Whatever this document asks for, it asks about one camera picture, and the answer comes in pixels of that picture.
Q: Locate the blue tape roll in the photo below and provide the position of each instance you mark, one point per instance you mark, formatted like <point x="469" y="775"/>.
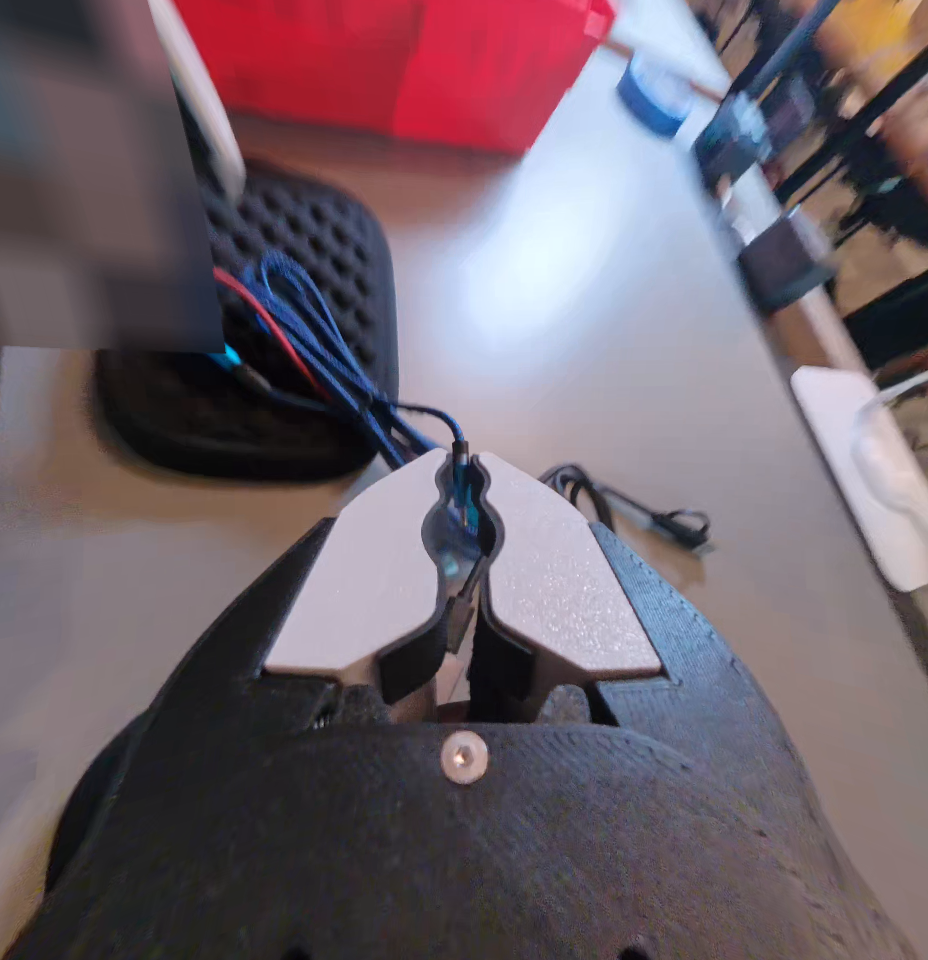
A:
<point x="655" y="94"/>

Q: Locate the small device with display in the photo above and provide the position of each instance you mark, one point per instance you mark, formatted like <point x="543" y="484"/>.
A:
<point x="733" y="142"/>

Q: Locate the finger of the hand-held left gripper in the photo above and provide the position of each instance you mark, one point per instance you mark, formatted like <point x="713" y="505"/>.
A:
<point x="201" y="97"/>

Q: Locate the red plastic bin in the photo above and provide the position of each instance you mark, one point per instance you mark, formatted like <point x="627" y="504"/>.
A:
<point x="404" y="67"/>

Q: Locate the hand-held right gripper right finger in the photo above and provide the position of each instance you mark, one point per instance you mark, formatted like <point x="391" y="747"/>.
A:
<point x="569" y="592"/>

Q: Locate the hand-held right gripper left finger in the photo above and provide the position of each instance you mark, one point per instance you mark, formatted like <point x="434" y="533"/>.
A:
<point x="366" y="585"/>

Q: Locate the grey box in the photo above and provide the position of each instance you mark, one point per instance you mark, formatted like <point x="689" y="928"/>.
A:
<point x="786" y="259"/>

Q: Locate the light stand pole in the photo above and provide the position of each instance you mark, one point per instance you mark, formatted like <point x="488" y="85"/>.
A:
<point x="786" y="45"/>

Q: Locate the white board stand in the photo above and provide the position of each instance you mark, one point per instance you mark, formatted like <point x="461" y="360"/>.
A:
<point x="853" y="450"/>

